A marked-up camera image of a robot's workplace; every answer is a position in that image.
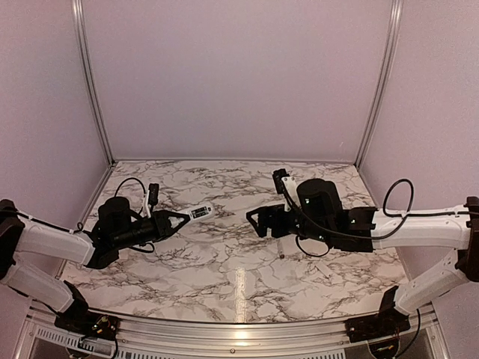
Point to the aluminium frame post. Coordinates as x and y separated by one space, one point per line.
385 69
88 73

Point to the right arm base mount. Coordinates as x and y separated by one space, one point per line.
387 321

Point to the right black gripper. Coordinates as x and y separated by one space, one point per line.
266 212

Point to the right aluminium frame post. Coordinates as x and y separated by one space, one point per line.
385 69

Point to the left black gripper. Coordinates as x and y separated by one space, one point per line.
161 218

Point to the front aluminium rail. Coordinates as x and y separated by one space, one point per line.
139 337

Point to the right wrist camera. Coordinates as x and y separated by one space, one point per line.
286 186

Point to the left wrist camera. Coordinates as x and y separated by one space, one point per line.
150 199

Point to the white battery cover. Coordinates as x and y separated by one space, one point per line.
324 270

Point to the left aluminium frame post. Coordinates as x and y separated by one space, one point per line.
88 73

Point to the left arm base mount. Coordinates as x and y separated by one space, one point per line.
79 319

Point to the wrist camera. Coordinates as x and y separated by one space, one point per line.
286 186
150 199

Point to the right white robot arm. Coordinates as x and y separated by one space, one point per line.
313 210

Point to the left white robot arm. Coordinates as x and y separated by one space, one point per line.
117 227

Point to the white remote control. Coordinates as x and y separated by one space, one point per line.
200 212

